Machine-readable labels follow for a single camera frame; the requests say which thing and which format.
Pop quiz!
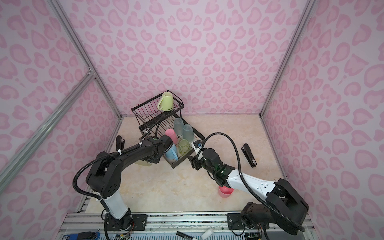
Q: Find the black stapler left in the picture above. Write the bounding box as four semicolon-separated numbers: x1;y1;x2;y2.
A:
116;135;125;152

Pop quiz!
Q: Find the teal frosted tumbler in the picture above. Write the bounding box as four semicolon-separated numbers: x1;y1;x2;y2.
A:
174;118;184;136
182;124;194;143

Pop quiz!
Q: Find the black stapler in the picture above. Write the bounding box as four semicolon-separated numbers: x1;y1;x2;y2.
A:
116;135;125;152
242;144;257;168

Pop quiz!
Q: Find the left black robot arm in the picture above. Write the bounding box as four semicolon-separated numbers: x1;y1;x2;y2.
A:
72;135;174;231

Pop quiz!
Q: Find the white small bottle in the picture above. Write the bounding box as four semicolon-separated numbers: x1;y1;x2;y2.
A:
201;228;214;240

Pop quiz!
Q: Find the green transparent cup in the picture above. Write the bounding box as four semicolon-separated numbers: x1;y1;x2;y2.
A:
178;139;191;156

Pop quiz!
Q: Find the black marker pen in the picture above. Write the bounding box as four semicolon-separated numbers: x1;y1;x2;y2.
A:
176;231;196;240

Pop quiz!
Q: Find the black stapler right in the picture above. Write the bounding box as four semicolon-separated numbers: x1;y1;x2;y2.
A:
242;144;257;168

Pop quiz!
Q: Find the blue black tool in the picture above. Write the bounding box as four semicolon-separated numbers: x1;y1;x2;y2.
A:
62;232;100;240

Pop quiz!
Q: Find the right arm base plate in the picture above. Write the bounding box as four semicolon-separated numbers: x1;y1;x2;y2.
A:
226;213;270;231

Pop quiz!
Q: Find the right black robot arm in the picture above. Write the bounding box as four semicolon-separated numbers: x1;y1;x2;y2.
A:
190;132;309;236

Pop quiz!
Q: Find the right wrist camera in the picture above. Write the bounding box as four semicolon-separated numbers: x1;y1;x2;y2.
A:
192;140;203;156

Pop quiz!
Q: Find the pink cup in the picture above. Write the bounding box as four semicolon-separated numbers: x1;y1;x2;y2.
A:
165;129;178;145
218;186;234;198

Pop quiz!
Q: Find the blue mug white inside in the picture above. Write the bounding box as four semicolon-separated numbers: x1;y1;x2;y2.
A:
165;144;179;161

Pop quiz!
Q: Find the black wire dish rack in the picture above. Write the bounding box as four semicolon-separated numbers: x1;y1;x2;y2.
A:
132;90;205;169

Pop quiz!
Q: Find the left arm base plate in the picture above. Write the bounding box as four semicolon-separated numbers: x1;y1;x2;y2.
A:
104;214;148;232

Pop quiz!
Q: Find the light green mug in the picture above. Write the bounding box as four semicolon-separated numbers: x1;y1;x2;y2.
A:
157;92;174;112

